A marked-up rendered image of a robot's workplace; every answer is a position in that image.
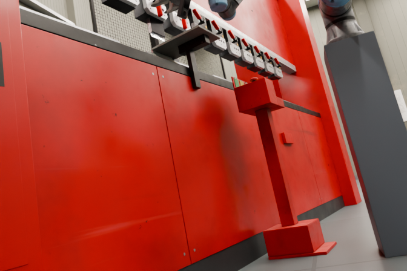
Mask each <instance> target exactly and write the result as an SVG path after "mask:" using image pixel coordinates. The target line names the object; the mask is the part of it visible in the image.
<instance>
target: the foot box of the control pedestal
mask: <svg viewBox="0 0 407 271"><path fill-rule="evenodd" d="M263 235H264V239H265V244H266V249H267V252H268V256H269V257H268V258H269V260H278V259H284V258H297V257H304V256H316V255H327V254H328V253H329V252H330V251H331V250H332V248H333V247H334V246H335V245H336V244H337V242H336V241H333V242H327V243H325V240H324V237H323V233H322V229H321V226H320V221H319V219H318V218H316V219H311V220H303V221H298V223H297V224H295V225H291V226H283V227H282V224H277V225H275V226H273V227H271V228H269V229H267V230H265V231H263Z"/></svg>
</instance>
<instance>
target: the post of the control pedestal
mask: <svg viewBox="0 0 407 271"><path fill-rule="evenodd" d="M255 113H256V119H257V123H258V127H259V131H260V136H261V139H262V144H263V149H264V152H265V157H266V162H267V165H268V170H269V173H270V178H271V182H272V186H273V191H274V196H275V199H276V203H277V208H278V211H279V217H280V221H281V224H282V227H283V226H291V225H295V224H297V223H298V220H297V215H296V210H295V207H294V203H293V198H292V195H291V191H290V186H289V183H288V178H287V175H286V170H285V166H284V163H283V158H282V153H281V150H280V146H279V141H278V138H277V134H276V129H275V126H274V121H273V117H272V113H271V110H270V109H269V108H263V109H260V110H257V111H255Z"/></svg>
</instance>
